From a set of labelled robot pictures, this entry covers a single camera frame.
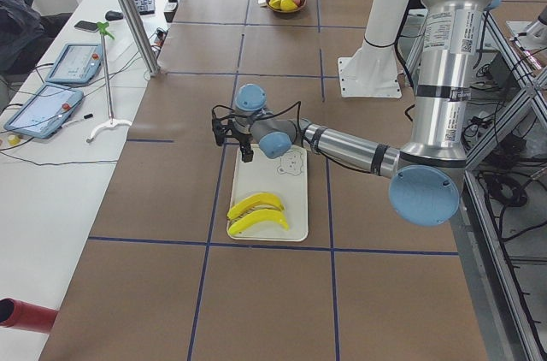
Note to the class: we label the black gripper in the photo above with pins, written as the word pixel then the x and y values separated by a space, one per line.
pixel 244 139

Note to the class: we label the yellow banana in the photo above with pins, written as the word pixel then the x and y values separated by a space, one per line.
pixel 259 199
pixel 258 217

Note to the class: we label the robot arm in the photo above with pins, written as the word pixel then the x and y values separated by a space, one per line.
pixel 425 174

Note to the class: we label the cream bear plate tray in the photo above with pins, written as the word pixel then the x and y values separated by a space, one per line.
pixel 285 176

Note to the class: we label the black computer mouse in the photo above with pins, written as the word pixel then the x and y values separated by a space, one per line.
pixel 113 16

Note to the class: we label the upper teach pendant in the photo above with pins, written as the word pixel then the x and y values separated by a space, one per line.
pixel 77 64

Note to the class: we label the teach pendant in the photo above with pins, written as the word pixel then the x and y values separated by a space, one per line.
pixel 45 112
pixel 77 64

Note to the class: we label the black smartphone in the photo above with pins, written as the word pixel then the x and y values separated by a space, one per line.
pixel 86 26

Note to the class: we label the lower teach pendant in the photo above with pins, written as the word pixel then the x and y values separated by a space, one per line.
pixel 45 112

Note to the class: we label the seated person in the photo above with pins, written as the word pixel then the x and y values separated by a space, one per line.
pixel 26 35

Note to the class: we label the red fire extinguisher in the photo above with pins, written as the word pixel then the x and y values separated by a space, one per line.
pixel 26 316

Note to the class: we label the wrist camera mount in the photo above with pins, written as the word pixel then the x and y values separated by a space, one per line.
pixel 222 129

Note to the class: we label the aluminium frame post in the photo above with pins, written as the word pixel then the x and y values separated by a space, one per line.
pixel 140 37

